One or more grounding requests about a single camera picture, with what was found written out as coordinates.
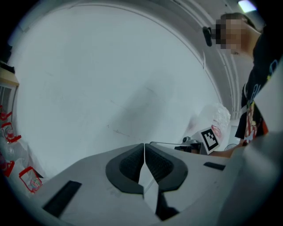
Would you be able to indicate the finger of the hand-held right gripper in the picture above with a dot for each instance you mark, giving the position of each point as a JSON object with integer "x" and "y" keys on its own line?
{"x": 164, "y": 144}

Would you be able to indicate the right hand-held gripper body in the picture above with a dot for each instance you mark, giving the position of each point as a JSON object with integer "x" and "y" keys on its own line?
{"x": 210, "y": 141}

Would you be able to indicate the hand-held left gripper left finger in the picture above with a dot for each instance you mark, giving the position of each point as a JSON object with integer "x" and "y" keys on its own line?
{"x": 92, "y": 189}

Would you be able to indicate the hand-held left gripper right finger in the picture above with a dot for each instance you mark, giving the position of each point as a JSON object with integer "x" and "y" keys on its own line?
{"x": 199, "y": 187}

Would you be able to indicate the person's right forearm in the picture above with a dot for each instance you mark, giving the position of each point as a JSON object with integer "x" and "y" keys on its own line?
{"x": 225, "y": 152}

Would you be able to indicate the white plastic bags red print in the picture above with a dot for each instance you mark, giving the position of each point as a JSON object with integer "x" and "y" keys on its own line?
{"x": 31, "y": 181}

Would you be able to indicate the person in dark shirt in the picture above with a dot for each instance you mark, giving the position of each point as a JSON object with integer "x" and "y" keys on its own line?
{"x": 257, "y": 66}

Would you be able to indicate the light wooden table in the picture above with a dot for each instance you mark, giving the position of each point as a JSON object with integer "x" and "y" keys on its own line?
{"x": 8, "y": 78}

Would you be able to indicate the ceiling light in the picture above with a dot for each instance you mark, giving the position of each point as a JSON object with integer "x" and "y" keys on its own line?
{"x": 247, "y": 5}

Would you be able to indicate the white wall conduits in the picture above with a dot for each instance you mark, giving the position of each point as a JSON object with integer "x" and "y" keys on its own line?
{"x": 232, "y": 77}

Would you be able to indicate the black head-mounted camera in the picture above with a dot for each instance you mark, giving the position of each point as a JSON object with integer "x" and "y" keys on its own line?
{"x": 207, "y": 36}

